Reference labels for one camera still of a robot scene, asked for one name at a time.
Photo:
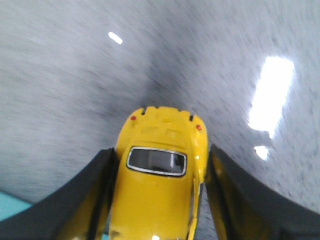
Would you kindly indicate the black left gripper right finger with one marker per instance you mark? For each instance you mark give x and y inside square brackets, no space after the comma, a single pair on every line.
[244,208]

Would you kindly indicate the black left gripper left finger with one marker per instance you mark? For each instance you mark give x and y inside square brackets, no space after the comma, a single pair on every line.
[76,211]

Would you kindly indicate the light blue storage box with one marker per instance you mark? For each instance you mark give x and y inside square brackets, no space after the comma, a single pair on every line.
[11,205]

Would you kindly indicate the yellow toy beetle car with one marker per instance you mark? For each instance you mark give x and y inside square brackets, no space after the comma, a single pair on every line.
[163,158]

